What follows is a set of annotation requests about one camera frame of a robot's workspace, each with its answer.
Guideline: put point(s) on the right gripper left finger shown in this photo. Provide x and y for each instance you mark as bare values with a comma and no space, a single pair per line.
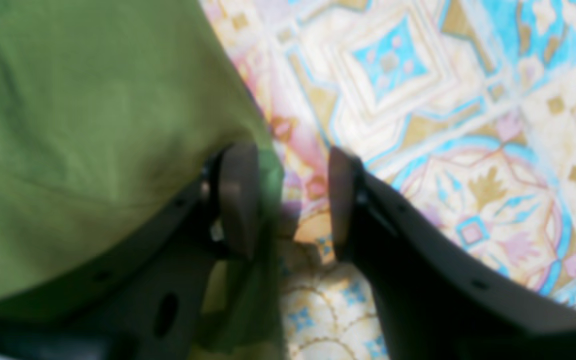
141,300

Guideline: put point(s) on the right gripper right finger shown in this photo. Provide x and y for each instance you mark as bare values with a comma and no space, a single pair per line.
434,301

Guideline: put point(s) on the green t-shirt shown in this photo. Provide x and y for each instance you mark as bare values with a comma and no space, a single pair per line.
107,109

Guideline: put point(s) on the patterned tablecloth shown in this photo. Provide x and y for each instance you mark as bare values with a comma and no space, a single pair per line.
467,106

